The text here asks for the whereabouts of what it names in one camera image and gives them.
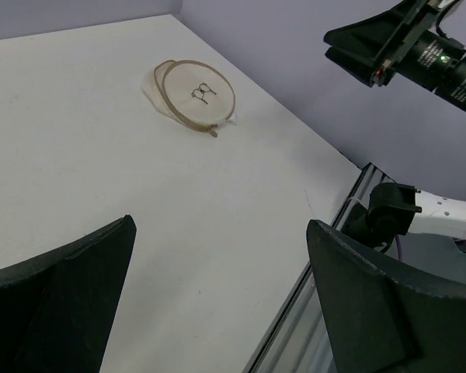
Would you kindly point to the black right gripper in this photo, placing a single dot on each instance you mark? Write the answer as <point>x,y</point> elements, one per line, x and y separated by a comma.
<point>404,40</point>

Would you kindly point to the aluminium table edge rail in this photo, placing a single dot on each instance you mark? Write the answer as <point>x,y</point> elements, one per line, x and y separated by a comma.
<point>297,339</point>

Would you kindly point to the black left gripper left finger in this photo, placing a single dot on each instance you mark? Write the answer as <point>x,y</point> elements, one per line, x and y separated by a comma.
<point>57,309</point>

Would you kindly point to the round mesh laundry bag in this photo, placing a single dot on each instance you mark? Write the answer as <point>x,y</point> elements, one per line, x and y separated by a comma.
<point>191,93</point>

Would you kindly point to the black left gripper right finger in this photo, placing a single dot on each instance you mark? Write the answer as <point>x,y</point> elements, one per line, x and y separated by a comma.
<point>383,315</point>

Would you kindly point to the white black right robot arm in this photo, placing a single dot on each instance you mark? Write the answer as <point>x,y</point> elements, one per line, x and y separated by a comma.
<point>398,209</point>

